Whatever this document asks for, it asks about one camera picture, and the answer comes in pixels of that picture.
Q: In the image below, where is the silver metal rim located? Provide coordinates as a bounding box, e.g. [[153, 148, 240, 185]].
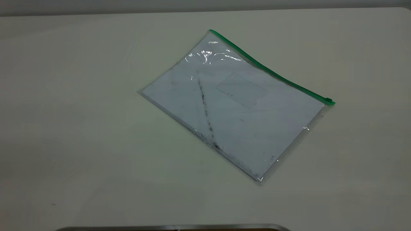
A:
[[55, 224, 291, 231]]

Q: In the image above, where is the transparent zip bag green zipper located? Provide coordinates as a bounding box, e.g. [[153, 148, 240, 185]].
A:
[[138, 29, 336, 186]]

